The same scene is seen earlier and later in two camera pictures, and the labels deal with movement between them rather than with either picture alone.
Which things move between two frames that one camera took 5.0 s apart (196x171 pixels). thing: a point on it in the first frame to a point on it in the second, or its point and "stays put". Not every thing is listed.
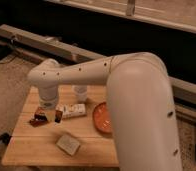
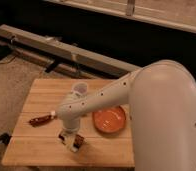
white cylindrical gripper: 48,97 to 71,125
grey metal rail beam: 47,48 stays put
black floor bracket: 4,137 stays put
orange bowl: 102,118 stays put
